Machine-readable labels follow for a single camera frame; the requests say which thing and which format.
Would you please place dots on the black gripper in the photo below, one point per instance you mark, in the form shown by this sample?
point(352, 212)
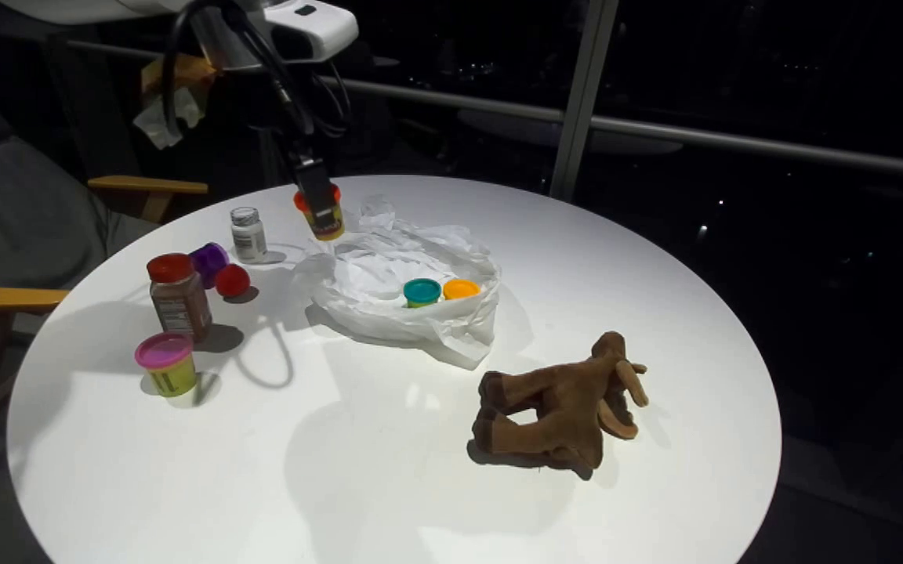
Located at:
point(296, 133)

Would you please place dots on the orange lid dough tub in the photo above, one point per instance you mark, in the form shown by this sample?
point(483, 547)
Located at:
point(326, 222)

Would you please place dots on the white lid small bottle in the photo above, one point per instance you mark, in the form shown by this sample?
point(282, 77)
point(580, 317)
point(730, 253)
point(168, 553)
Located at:
point(250, 232)

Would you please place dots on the teal lid dough tub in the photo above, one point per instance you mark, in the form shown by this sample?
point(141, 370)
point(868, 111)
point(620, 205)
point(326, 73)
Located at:
point(419, 292)

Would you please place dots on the yellow lid dough tub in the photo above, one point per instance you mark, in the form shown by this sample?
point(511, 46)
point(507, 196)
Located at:
point(460, 289)

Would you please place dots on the red lid spice jar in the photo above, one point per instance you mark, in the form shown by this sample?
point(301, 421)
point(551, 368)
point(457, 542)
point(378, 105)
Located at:
point(180, 295)

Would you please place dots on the pink lid dough tub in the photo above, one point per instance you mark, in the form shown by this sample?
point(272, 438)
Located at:
point(168, 362)

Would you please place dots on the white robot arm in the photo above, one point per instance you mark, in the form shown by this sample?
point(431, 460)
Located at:
point(238, 34)

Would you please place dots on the white plastic bag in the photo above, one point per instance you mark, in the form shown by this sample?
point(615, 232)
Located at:
point(404, 282)

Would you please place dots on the red plastic ball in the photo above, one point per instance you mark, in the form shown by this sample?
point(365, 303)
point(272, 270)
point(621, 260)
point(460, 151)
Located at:
point(234, 282)

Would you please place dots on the purple plastic container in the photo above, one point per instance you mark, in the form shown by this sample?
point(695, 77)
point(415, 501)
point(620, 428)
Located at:
point(209, 260)

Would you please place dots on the metal window railing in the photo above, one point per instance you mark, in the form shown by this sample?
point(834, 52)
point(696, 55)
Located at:
point(620, 125)

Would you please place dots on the brown plush toy animal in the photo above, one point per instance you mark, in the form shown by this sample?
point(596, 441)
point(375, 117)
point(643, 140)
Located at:
point(559, 413)

